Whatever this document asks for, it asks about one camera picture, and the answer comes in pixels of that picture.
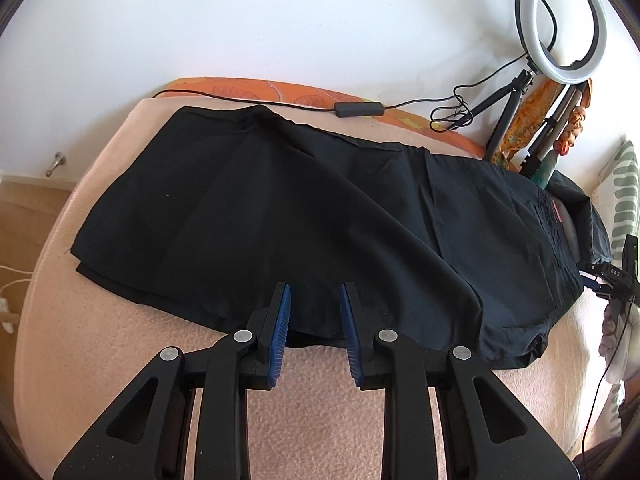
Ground black ring light cable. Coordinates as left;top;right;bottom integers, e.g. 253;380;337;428
152;0;559;134

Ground grey folded tripod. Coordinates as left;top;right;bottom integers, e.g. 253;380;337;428
520;81;588;179

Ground green white patterned pillow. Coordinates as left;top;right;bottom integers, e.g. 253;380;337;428
591;140;639;269

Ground orange floral bed sheet mattress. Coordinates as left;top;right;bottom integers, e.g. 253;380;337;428
14;77;610;479

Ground dark folded clothes pile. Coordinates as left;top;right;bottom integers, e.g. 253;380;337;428
546;170;612;264

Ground metal door stopper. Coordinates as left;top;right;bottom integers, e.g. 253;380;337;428
46;152;66;178

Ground black pants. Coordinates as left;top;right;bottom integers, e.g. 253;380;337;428
72;106;582;368

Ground white power strip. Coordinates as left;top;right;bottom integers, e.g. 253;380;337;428
0;298;20;334

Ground grey gloved right hand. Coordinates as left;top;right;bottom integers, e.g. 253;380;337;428
599;301;639;384

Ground black mini tripod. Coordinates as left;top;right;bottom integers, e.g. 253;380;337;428
464;68;535;162

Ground orange knotted fabric garland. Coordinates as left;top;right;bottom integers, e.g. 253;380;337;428
532;105;586;188

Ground orange floral scarf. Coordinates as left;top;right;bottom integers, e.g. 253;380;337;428
491;76;592;169

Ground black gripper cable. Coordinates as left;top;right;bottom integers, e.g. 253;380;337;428
579;303;637;466

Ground white ring light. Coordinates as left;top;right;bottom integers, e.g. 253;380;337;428
514;0;608;84

